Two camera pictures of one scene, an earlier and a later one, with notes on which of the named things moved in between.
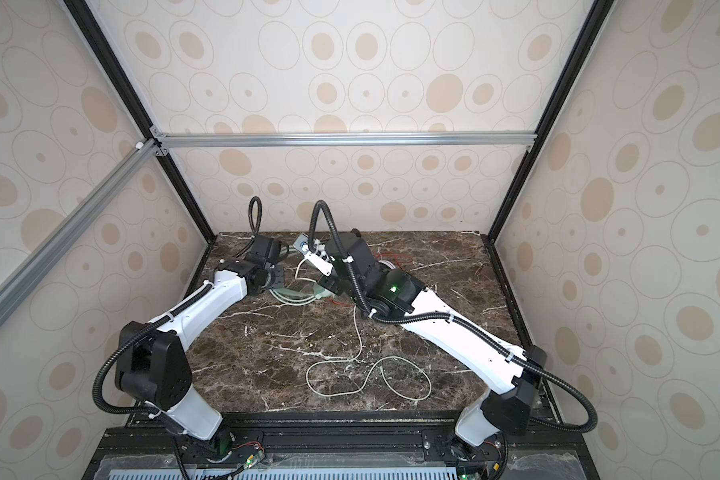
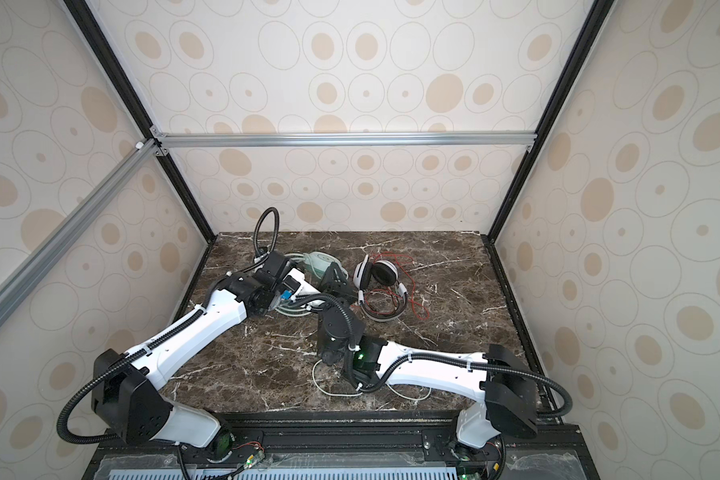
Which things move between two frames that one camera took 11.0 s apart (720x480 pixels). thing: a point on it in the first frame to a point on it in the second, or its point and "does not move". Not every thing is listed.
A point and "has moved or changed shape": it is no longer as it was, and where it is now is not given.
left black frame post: (98, 36) does not move
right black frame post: (595, 25) does not move
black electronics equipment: (140, 445) does not move
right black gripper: (326, 283) to (335, 294)
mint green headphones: (293, 297) has moved or changed shape
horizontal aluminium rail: (302, 140) does not move
